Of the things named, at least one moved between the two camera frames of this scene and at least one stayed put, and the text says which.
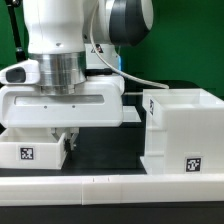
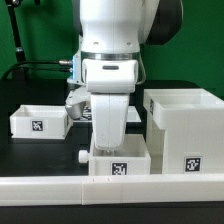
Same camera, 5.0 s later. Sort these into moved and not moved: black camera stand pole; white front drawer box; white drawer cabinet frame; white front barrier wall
Moved: white front drawer box
Not moved: white drawer cabinet frame; white front barrier wall; black camera stand pole
